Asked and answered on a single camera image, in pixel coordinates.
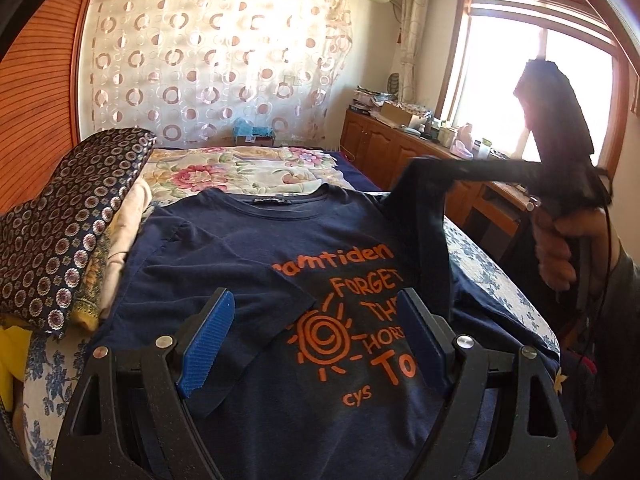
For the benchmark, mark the dark patterned pillow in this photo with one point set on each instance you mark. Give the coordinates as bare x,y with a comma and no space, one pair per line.
55,240

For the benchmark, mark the yellow cloth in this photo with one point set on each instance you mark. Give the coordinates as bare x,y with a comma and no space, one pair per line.
12,360

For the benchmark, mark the blue floral bed sheet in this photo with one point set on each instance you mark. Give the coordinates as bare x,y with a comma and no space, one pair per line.
500,280

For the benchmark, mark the person's right hand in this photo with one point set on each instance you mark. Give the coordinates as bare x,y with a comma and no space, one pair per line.
562,255

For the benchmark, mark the sheer curtain with circle pattern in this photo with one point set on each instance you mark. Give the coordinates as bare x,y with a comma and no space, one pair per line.
220,60

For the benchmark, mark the navy t-shirt with orange print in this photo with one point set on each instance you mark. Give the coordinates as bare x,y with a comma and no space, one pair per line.
250,240

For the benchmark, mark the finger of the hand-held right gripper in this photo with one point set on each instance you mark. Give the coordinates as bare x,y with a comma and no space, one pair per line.
485,170

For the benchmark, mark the wooden chair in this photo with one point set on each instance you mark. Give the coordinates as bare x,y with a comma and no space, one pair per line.
492,215

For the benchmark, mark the pink floral blanket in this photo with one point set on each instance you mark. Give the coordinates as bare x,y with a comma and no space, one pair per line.
225,170

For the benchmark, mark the wooden cabinet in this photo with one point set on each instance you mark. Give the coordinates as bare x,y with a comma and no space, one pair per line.
390,150

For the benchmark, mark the wooden slatted wardrobe door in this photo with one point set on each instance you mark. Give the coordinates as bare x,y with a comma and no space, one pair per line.
40,85

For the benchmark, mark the pale patterned window curtain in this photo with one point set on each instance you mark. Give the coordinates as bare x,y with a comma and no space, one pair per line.
414,35

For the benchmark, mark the wooden framed window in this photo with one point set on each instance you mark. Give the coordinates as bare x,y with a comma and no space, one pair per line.
500,75

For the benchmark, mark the beige folded cloth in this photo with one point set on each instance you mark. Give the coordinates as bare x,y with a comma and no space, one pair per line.
125,230

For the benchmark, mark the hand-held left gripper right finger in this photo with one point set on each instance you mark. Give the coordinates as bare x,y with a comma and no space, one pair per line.
419,342

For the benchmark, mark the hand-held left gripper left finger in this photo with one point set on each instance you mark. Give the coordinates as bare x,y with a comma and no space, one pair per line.
207,342

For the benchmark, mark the cardboard box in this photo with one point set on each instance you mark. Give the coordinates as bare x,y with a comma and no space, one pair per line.
400,115

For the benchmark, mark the blue box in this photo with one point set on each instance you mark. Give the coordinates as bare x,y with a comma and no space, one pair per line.
252,132

